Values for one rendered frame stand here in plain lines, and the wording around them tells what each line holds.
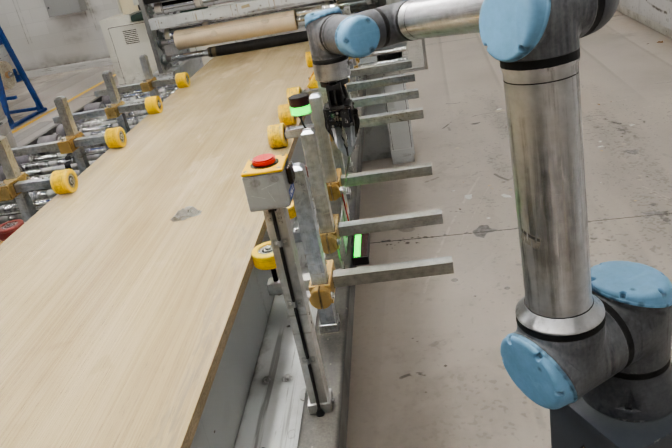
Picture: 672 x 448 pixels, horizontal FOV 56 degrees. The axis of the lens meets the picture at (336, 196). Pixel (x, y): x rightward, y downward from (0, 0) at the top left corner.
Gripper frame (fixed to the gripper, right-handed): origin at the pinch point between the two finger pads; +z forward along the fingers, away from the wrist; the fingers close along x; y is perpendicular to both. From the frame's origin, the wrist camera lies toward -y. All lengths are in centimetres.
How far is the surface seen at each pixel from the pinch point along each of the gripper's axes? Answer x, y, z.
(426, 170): 20.4, -18.0, 16.2
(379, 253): -6, -124, 101
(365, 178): 2.0, -18.0, 16.0
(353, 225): -1.2, 7.0, 18.8
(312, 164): -8.1, 11.3, -1.6
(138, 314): -43, 51, 11
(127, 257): -56, 24, 11
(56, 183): -98, -26, 6
